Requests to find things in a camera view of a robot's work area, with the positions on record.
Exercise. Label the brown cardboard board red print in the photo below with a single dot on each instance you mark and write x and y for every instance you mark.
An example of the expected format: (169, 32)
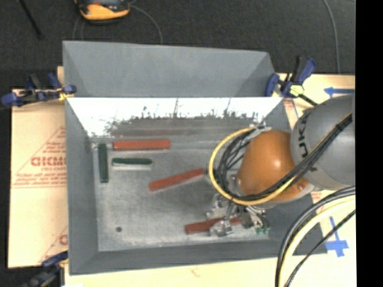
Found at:
(36, 214)

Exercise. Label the red-brown flat block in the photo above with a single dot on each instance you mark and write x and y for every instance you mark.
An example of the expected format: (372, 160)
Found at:
(176, 179)
(140, 145)
(197, 227)

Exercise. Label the grey metal bin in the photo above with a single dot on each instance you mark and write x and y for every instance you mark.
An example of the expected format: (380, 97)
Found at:
(134, 208)

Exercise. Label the dark green flat block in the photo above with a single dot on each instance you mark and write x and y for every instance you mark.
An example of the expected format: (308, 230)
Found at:
(103, 163)
(131, 161)

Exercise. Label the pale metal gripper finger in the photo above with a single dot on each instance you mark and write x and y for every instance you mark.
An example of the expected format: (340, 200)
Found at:
(218, 207)
(222, 229)

